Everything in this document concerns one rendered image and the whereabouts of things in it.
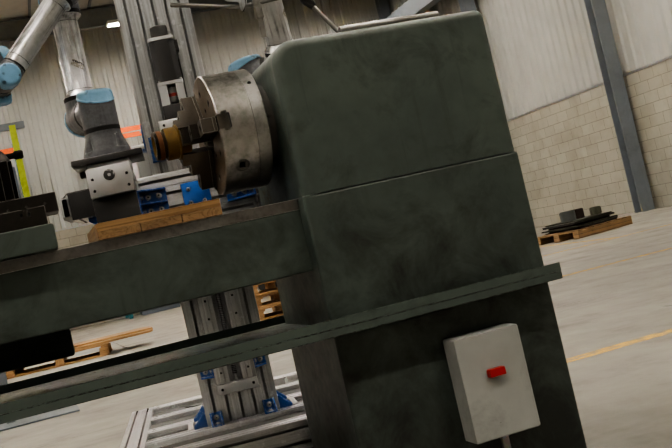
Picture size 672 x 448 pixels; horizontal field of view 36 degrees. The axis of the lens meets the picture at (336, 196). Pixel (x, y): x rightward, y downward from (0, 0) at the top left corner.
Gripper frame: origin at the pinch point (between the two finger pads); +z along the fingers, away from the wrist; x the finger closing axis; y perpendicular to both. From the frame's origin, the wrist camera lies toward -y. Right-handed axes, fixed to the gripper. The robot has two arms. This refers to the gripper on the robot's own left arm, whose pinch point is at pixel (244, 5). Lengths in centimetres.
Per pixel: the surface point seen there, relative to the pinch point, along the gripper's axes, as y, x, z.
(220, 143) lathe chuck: 9.2, 21.9, 35.9
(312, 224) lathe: -10, 25, 60
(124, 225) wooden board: 32, 39, 51
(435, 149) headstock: -43, 10, 48
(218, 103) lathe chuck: 7.5, 22.6, 26.1
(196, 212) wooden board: 16, 32, 51
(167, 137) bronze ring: 23.2, 18.5, 31.5
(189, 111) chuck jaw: 18.8, 8.1, 25.3
